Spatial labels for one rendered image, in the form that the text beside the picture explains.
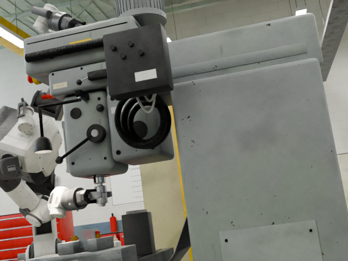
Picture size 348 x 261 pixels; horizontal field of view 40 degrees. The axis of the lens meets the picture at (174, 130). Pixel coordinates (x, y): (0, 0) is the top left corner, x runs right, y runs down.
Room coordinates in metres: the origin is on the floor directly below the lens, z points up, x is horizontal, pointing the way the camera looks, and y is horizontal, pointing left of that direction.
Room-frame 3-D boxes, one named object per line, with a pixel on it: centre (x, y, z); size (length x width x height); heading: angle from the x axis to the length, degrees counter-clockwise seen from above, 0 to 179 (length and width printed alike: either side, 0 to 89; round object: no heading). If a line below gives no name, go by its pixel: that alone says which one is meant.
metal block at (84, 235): (1.71, 0.35, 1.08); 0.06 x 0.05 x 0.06; 166
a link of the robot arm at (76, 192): (1.91, 0.39, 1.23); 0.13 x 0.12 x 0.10; 147
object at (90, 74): (1.72, 0.28, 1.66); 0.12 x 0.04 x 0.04; 79
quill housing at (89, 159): (1.86, 0.31, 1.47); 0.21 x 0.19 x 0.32; 169
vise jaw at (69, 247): (1.72, 0.40, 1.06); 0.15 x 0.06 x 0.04; 166
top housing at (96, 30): (1.86, 0.30, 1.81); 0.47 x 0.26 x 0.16; 79
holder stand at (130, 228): (2.28, 0.23, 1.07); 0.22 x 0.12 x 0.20; 0
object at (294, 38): (1.76, -0.17, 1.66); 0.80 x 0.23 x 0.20; 79
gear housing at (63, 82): (1.85, 0.27, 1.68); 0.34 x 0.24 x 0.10; 79
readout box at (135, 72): (1.47, 0.09, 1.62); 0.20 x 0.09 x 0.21; 79
